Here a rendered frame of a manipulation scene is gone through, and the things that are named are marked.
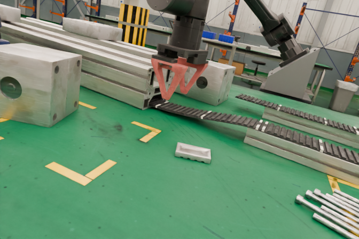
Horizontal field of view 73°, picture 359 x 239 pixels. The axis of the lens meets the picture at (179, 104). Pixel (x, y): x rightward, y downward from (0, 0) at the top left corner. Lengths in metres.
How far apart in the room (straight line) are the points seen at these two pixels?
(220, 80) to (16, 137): 0.43
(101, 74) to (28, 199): 0.33
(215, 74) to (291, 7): 7.66
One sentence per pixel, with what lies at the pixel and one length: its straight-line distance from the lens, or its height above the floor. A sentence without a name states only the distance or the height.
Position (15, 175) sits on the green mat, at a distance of 0.30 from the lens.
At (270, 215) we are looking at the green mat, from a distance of 0.30.
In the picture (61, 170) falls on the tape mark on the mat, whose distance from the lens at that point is 0.30.
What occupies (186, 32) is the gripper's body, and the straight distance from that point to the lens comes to 0.46.
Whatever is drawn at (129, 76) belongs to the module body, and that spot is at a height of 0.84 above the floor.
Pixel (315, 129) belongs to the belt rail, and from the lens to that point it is 0.63.
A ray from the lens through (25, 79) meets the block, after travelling 0.39.
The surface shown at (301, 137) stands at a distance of 0.46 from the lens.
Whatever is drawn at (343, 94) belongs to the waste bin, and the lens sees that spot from 5.57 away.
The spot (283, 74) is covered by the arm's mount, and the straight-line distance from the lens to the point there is 1.03.
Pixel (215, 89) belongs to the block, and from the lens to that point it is 0.61.
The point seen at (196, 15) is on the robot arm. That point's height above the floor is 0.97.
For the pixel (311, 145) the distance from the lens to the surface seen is 0.45.
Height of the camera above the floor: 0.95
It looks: 17 degrees down
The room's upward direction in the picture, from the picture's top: 12 degrees clockwise
